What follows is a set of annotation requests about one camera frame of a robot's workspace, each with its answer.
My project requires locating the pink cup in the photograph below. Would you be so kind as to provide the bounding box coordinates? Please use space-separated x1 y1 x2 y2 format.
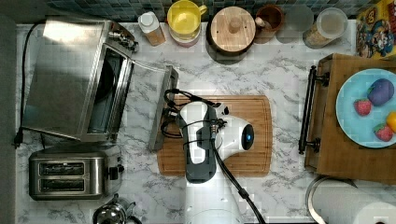
169 29 201 48

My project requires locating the wooden utensil handle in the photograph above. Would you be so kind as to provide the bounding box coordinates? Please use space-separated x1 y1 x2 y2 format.
255 17 271 29

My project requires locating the yellow toy lemon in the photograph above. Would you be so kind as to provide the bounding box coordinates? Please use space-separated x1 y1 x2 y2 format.
386 111 396 133

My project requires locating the glass oven door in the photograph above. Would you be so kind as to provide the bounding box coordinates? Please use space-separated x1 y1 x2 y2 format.
118 61 178 151

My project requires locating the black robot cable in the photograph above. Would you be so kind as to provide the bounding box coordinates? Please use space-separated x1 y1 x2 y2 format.
160 88 267 224

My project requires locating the yellow cup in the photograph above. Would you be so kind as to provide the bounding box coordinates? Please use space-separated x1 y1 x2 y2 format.
167 0 207 40

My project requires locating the steel pot with lid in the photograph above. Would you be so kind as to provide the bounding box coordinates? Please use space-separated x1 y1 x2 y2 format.
92 193 142 224

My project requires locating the orange bottle white cap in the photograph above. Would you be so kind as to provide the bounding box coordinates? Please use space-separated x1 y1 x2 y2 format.
138 11 165 46

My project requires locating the brown utensil crock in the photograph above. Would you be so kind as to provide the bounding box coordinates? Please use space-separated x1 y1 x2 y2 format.
254 5 284 44

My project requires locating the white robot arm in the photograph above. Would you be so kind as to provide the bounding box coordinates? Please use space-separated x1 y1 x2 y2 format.
177 102 254 224

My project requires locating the cereal box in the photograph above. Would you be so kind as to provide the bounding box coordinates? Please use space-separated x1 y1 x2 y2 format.
356 0 396 61

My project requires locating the clear cereal jar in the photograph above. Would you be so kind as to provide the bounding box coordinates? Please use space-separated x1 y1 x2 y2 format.
303 7 347 49

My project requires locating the purple toy eggplant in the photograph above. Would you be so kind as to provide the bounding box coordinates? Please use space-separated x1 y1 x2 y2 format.
367 78 394 106

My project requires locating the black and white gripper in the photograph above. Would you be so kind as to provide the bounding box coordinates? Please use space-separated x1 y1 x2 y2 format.
177 102 227 184

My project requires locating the silver two-slot toaster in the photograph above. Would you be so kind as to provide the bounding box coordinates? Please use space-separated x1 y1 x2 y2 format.
29 144 124 201

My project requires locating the light blue plate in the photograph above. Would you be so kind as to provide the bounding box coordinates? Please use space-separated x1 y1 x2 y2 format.
335 68 396 148

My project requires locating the black oven power cord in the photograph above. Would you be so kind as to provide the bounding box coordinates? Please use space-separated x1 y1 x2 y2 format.
11 21 46 149

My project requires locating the red toy strawberry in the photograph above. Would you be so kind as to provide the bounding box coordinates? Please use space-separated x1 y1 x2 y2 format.
354 99 372 117
374 123 393 142

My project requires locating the dark canister wooden lid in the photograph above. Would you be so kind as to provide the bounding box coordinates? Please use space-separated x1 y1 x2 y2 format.
206 7 256 57

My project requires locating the white paper towel roll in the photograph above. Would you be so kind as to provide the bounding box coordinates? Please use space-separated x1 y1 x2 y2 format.
313 180 396 224

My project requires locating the stainless steel toaster oven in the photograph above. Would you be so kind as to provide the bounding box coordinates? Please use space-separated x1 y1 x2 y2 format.
21 18 138 142

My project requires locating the wooden drawer box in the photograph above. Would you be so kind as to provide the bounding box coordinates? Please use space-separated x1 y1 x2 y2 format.
299 53 396 185

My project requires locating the bamboo cutting board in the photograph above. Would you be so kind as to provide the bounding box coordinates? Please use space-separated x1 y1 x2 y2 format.
157 95 273 177

